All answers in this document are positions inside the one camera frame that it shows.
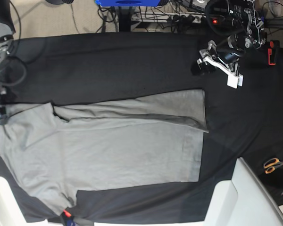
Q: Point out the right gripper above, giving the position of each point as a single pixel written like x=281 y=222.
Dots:
x=6 y=96

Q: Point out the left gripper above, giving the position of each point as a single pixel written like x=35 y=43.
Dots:
x=229 y=50

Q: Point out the grey T-shirt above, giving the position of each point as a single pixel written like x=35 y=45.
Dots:
x=53 y=152

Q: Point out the white power strip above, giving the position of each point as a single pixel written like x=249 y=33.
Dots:
x=161 y=17

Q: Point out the red black clamp right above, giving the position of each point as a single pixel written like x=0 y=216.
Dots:
x=273 y=49

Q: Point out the black table cloth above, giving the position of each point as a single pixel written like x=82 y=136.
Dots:
x=246 y=122

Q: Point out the white bin left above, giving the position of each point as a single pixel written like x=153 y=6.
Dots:
x=10 y=213

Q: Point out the white bin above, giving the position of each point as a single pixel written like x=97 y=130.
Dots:
x=10 y=213
x=242 y=201

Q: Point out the blue box on stand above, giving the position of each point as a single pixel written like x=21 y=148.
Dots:
x=127 y=3

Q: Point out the white bin right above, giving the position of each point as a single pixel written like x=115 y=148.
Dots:
x=242 y=201

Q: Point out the red blue clamp bottom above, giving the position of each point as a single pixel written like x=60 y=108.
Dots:
x=67 y=219

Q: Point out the orange handled scissors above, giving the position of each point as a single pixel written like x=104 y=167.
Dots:
x=271 y=165

